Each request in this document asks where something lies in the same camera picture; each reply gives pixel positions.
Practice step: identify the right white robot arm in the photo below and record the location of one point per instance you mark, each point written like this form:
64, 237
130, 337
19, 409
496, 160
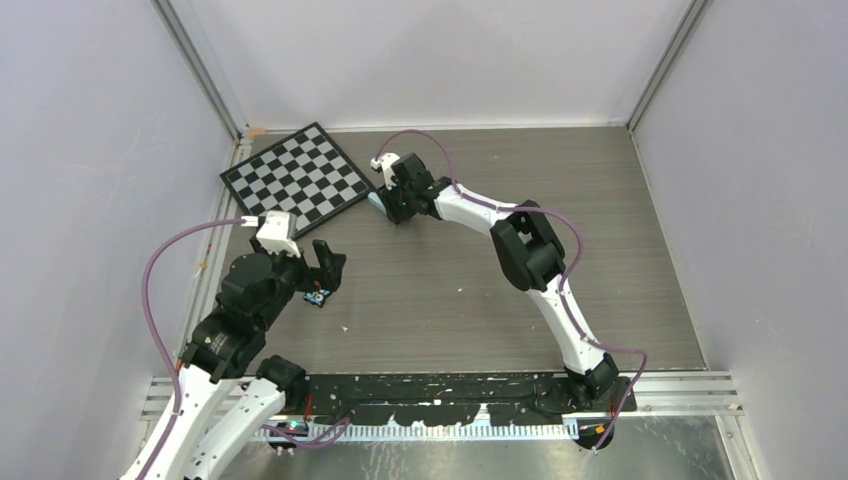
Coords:
529, 252

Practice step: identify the blue owl eraser toy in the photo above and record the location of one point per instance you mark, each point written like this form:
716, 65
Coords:
318, 296

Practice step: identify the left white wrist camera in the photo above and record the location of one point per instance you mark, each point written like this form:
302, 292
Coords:
274, 233

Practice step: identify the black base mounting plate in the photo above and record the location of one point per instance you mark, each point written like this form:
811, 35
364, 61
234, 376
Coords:
451, 399

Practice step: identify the black white chessboard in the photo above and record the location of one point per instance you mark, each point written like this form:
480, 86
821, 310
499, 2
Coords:
306, 174

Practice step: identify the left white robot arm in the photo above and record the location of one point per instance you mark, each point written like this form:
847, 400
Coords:
187, 443

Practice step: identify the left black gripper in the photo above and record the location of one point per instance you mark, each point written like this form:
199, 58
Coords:
331, 262

